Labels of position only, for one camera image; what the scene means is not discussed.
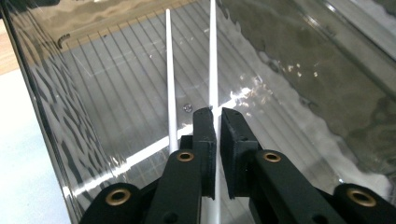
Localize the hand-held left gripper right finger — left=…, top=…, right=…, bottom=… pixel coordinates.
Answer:
left=219, top=106, right=262, bottom=200

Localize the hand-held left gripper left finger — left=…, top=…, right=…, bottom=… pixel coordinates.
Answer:
left=179, top=106, right=218, bottom=200

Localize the smoky clear plastic bin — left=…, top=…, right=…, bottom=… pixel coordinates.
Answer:
left=0, top=0, right=396, bottom=224

